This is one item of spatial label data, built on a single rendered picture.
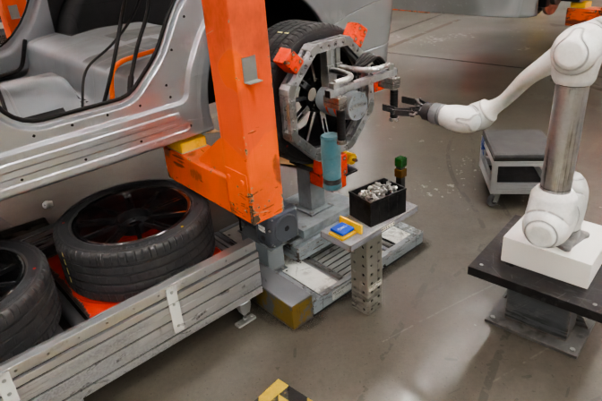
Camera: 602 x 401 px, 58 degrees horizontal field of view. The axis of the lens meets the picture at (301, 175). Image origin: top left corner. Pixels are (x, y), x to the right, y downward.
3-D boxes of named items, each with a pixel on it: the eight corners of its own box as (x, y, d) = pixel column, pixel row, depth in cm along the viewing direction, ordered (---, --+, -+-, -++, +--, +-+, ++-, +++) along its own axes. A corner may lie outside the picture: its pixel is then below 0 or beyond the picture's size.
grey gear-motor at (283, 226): (253, 232, 293) (245, 174, 278) (305, 262, 264) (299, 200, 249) (225, 246, 283) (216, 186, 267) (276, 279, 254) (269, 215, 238)
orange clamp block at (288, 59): (292, 58, 230) (279, 46, 224) (305, 61, 225) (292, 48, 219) (285, 72, 230) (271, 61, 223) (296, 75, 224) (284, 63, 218)
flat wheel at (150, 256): (144, 209, 285) (135, 168, 275) (245, 237, 253) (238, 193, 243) (33, 277, 235) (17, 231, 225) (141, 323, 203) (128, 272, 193)
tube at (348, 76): (331, 72, 238) (330, 48, 234) (363, 80, 225) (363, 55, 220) (301, 82, 228) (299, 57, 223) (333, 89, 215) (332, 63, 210)
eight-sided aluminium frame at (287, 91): (365, 135, 276) (363, 27, 253) (374, 138, 272) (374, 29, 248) (285, 170, 245) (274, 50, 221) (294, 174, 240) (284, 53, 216)
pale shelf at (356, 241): (387, 199, 246) (387, 193, 245) (417, 211, 235) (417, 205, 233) (320, 236, 221) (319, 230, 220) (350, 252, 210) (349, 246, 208)
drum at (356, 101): (335, 107, 256) (334, 79, 250) (369, 117, 241) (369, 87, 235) (313, 115, 248) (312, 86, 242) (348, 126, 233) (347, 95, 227)
